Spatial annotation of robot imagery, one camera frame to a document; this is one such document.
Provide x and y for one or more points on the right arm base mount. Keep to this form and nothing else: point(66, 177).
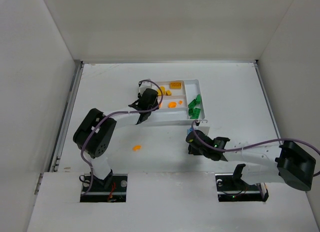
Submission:
point(231, 188)

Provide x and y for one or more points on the white divided sorting tray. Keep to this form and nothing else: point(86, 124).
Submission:
point(180, 105)

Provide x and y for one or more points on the orange half-round lego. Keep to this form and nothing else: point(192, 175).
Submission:
point(172, 105)

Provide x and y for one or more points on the yellow long duplo brick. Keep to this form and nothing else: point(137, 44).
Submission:
point(175, 85)

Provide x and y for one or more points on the orange elbow piece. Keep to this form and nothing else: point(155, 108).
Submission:
point(136, 148)

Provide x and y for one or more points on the yellow curved duplo brick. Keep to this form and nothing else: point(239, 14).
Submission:
point(162, 91)

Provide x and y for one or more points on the green duplo plate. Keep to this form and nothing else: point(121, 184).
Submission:
point(194, 113)
point(192, 104)
point(198, 99)

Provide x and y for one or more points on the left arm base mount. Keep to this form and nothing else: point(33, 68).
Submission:
point(111, 190)

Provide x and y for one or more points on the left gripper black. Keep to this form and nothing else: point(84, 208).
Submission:
point(144, 101)

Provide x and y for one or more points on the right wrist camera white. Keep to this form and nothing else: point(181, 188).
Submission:
point(203, 126)

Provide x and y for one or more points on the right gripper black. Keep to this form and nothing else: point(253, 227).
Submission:
point(194, 145)

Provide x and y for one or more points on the light blue lego plate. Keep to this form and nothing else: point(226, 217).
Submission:
point(189, 131)

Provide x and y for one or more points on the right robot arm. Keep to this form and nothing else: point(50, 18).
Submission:
point(277, 160)

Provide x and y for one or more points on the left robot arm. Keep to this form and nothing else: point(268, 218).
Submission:
point(95, 132)

